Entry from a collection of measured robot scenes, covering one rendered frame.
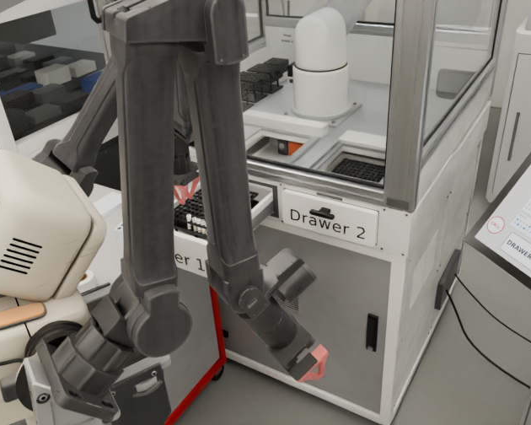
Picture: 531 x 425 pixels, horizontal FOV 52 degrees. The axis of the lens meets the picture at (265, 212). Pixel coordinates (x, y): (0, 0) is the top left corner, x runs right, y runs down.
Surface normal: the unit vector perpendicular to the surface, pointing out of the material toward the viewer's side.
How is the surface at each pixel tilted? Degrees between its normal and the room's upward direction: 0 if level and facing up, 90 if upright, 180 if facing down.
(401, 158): 90
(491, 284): 0
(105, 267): 0
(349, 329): 90
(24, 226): 85
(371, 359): 90
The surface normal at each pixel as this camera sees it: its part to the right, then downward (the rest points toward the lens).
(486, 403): -0.06, -0.85
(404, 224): -0.51, 0.48
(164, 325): 0.53, 0.43
